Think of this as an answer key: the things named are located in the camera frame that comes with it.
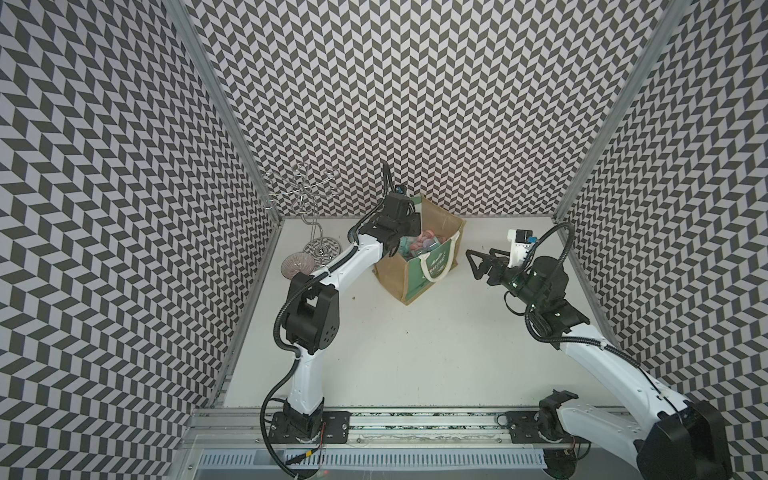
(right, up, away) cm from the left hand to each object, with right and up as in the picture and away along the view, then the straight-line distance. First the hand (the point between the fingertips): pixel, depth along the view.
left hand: (413, 218), depth 92 cm
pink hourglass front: (+5, -6, +7) cm, 11 cm away
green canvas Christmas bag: (+3, -12, -12) cm, 17 cm away
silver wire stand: (-30, +8, -10) cm, 32 cm away
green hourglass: (-2, -9, +10) cm, 14 cm away
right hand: (+16, -11, -15) cm, 25 cm away
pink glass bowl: (-40, -14, +10) cm, 43 cm away
